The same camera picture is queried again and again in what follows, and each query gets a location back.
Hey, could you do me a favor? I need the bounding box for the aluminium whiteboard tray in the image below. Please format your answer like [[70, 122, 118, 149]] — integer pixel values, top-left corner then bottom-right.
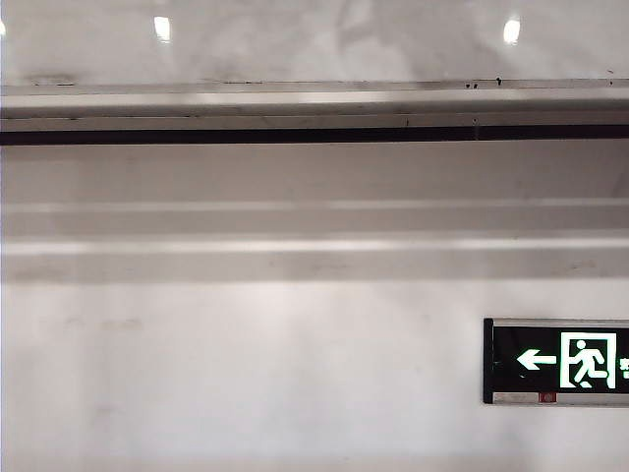
[[0, 77, 629, 148]]

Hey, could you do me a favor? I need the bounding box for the whiteboard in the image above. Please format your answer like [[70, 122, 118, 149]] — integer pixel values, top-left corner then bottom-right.
[[0, 0, 629, 89]]

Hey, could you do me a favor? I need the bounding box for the green black exit sign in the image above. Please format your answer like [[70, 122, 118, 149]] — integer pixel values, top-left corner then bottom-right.
[[483, 318, 629, 408]]

